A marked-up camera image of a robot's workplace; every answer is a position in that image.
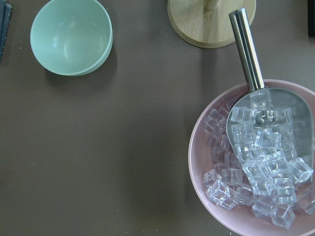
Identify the pink bowl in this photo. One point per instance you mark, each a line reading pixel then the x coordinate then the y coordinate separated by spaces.
pixel 221 209

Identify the grey folded cloth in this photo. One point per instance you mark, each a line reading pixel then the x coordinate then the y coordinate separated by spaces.
pixel 5 17

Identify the green bowl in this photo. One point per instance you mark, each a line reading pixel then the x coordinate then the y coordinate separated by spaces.
pixel 71 37

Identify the wooden glass stand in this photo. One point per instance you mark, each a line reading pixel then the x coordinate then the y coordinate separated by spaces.
pixel 206 23

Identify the pile of clear ice cubes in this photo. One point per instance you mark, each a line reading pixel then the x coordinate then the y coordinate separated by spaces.
pixel 257 149

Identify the steel ice scoop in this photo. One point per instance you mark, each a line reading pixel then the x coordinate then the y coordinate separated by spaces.
pixel 255 83

